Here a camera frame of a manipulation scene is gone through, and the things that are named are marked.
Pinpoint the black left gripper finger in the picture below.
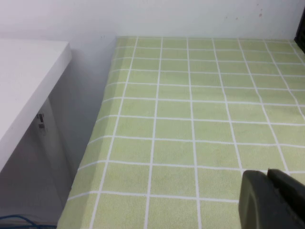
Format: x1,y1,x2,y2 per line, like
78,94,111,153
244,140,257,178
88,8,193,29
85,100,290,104
239,168,305,229

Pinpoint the black plastic book holder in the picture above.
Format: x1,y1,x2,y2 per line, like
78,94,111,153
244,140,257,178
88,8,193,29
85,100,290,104
294,13,305,52

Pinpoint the small metal cabinet latch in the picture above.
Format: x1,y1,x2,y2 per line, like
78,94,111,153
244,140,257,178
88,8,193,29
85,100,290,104
37,114,47,132

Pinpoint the white cabinet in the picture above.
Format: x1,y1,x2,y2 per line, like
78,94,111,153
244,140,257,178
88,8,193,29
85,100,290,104
0,38,73,225

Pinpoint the blue cable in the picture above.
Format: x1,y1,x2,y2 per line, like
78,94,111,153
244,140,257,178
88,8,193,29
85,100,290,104
0,214,58,229

